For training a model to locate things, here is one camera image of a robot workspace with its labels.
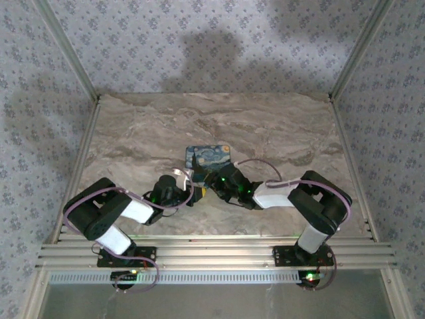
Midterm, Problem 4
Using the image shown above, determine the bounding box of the aluminium frame leg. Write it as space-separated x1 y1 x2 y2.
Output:
19 268 50 319
381 268 416 319

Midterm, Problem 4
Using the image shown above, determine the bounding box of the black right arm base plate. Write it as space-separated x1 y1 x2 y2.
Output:
272 245 335 267

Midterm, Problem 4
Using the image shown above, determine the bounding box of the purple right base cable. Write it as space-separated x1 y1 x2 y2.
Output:
303 244 338 292

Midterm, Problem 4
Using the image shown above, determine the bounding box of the aluminium frame post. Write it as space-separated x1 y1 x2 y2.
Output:
33 0 102 104
328 0 396 102

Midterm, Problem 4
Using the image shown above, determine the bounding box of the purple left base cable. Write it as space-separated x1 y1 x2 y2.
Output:
112 255 161 295

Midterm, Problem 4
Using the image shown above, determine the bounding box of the blue starry print box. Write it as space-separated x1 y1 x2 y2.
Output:
185 145 232 185

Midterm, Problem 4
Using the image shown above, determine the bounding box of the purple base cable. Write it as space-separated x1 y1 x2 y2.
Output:
112 255 161 295
303 244 338 292

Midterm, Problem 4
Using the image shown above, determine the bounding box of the controller board green light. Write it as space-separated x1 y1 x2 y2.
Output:
298 270 325 288
111 270 139 282

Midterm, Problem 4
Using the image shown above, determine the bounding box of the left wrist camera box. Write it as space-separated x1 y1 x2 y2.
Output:
172 167 194 192

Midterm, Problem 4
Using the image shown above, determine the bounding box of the right controller board green light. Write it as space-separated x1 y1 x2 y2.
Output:
298 270 325 288

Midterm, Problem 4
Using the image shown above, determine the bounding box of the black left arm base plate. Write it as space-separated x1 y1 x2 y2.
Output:
97 246 157 268

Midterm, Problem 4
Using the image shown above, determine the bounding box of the left controller board green light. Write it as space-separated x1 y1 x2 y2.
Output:
111 270 139 282

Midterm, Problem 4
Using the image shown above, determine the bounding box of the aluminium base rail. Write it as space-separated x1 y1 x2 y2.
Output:
35 235 398 269

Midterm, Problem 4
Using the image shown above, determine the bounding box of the grey slotted cable duct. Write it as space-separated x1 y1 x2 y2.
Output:
49 270 301 285

